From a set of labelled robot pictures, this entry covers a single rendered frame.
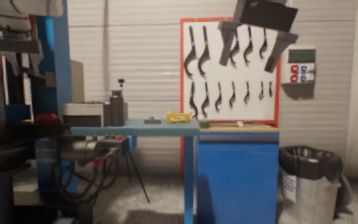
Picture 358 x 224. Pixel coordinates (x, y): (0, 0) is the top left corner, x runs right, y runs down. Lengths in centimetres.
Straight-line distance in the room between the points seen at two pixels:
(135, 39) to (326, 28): 283
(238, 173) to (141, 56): 212
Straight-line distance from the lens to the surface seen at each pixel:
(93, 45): 321
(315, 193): 218
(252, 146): 171
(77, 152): 100
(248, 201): 190
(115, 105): 102
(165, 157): 292
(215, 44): 285
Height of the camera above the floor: 122
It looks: 5 degrees down
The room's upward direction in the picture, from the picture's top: straight up
